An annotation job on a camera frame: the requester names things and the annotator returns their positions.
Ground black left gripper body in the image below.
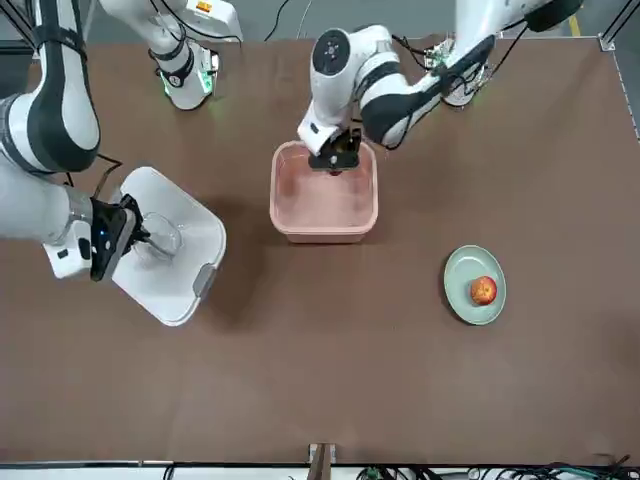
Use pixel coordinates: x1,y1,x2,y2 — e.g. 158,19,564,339
308,127,363,171

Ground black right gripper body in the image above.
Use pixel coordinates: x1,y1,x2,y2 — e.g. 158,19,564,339
89,197,140,283

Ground white lid with grey clasps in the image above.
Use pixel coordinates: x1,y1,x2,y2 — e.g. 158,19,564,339
110,166,228,328

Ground pale pink storage box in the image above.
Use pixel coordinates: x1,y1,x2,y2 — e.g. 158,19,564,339
269,140,379,245

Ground green round plate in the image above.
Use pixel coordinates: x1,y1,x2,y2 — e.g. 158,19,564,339
443,244,508,327

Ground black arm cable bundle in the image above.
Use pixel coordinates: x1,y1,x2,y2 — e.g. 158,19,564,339
62,152,124,201
384,22,532,151

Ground aluminium frame post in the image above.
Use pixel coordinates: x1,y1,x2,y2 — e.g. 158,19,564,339
308,442,338,480

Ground black desk cable tangle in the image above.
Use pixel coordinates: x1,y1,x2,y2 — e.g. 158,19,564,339
162,452,640,480

